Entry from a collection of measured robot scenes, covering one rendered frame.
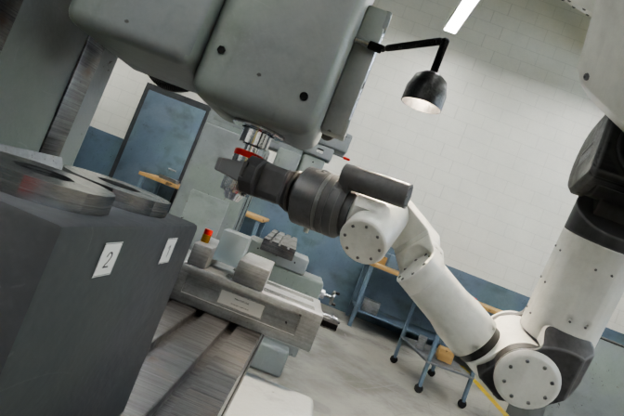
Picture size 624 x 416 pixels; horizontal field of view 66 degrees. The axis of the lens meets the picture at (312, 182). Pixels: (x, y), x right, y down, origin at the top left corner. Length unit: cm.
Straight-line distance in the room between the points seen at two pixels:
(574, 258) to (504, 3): 783
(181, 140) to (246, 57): 692
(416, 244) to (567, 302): 20
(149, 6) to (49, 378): 51
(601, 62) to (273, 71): 39
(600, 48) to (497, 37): 763
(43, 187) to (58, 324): 8
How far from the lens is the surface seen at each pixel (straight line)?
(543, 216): 794
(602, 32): 56
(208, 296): 91
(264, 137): 74
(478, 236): 760
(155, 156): 768
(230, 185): 74
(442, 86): 85
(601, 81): 55
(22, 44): 87
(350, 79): 75
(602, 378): 519
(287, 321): 90
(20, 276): 28
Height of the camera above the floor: 122
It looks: 3 degrees up
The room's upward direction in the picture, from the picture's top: 21 degrees clockwise
